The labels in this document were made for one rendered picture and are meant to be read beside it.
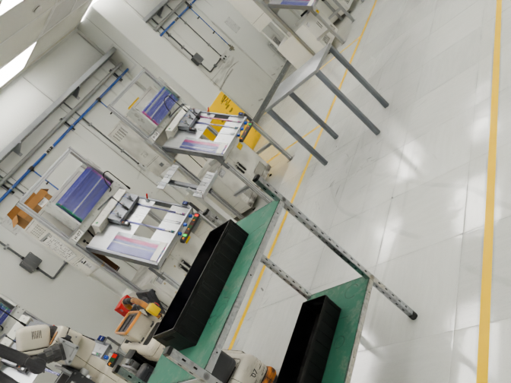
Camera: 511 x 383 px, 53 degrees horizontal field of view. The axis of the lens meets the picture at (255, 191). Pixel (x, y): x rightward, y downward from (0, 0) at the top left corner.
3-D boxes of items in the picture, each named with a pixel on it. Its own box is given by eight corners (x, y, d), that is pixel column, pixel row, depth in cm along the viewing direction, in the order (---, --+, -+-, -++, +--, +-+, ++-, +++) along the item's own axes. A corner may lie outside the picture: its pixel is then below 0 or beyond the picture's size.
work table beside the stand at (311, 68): (379, 133, 440) (315, 69, 418) (324, 166, 490) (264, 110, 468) (388, 103, 469) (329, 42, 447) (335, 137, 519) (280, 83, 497)
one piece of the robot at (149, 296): (153, 322, 323) (136, 291, 321) (174, 321, 293) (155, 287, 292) (138, 332, 316) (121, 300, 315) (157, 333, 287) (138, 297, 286)
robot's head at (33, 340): (44, 323, 284) (14, 328, 276) (50, 323, 266) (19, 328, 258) (46, 349, 281) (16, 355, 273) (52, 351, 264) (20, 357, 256)
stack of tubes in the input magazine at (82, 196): (112, 183, 480) (89, 165, 473) (82, 221, 447) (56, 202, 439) (106, 188, 489) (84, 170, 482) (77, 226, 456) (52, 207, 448)
